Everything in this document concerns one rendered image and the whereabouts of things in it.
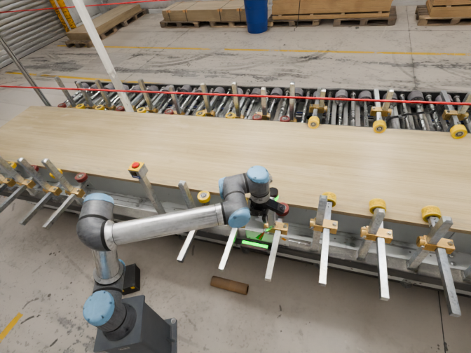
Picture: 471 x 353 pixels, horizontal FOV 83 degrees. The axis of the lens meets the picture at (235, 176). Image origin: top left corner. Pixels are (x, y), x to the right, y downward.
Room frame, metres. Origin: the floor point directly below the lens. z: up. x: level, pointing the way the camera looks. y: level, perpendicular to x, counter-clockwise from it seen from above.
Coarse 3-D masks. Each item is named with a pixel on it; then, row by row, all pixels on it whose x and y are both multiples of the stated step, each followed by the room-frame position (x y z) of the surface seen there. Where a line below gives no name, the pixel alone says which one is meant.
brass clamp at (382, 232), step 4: (364, 228) 0.65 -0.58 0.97; (380, 228) 0.64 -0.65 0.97; (360, 232) 0.66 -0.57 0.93; (364, 232) 0.64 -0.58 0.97; (368, 232) 0.63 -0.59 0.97; (380, 232) 0.62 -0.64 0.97; (384, 232) 0.61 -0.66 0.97; (360, 236) 0.63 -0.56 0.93; (364, 236) 0.62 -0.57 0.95; (368, 236) 0.62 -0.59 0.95; (372, 236) 0.61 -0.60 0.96; (376, 236) 0.60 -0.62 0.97; (380, 236) 0.60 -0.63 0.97; (384, 236) 0.59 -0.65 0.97; (388, 236) 0.59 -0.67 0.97; (372, 240) 0.61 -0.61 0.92; (388, 240) 0.58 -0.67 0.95
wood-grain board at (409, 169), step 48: (0, 144) 2.18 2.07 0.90; (48, 144) 2.03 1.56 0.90; (96, 144) 1.90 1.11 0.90; (144, 144) 1.78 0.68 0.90; (192, 144) 1.66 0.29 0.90; (240, 144) 1.56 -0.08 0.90; (288, 144) 1.46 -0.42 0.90; (336, 144) 1.36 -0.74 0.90; (384, 144) 1.28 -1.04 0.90; (432, 144) 1.20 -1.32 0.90; (288, 192) 1.02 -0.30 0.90; (336, 192) 0.96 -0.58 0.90; (384, 192) 0.89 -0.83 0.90; (432, 192) 0.84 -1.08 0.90
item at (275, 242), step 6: (282, 216) 0.88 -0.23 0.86; (282, 222) 0.85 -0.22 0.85; (276, 234) 0.78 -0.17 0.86; (276, 240) 0.74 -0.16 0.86; (276, 246) 0.70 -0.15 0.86; (276, 252) 0.67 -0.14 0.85; (270, 258) 0.64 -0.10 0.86; (270, 264) 0.61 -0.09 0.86; (270, 270) 0.58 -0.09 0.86; (270, 276) 0.55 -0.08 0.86
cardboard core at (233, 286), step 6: (210, 282) 0.92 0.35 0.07; (216, 282) 0.91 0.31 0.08; (222, 282) 0.90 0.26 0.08; (228, 282) 0.89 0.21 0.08; (234, 282) 0.88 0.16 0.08; (240, 282) 0.88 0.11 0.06; (222, 288) 0.86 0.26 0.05; (228, 288) 0.85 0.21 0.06; (234, 288) 0.84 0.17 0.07; (240, 288) 0.83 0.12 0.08; (246, 288) 0.82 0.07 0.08; (246, 294) 0.79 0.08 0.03
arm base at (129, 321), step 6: (126, 306) 0.61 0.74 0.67; (126, 312) 0.57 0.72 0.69; (132, 312) 0.58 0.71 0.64; (126, 318) 0.54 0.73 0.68; (132, 318) 0.55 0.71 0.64; (126, 324) 0.51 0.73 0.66; (132, 324) 0.52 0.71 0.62; (114, 330) 0.49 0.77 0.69; (120, 330) 0.49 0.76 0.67; (126, 330) 0.50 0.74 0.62; (108, 336) 0.48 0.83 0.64; (114, 336) 0.47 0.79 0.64; (120, 336) 0.47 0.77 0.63
